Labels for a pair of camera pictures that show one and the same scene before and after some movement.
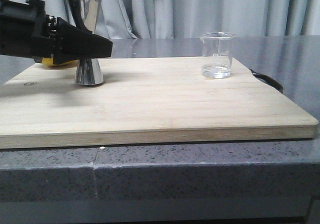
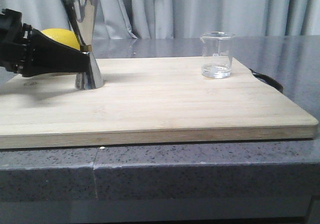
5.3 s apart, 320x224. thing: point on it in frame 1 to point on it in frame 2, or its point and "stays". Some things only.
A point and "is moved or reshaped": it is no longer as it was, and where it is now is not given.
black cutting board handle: [268, 80] stays
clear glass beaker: [217, 54] stays
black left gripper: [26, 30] to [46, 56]
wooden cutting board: [145, 99] stays
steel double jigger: [83, 8] is moved or reshaped
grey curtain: [180, 11] stays
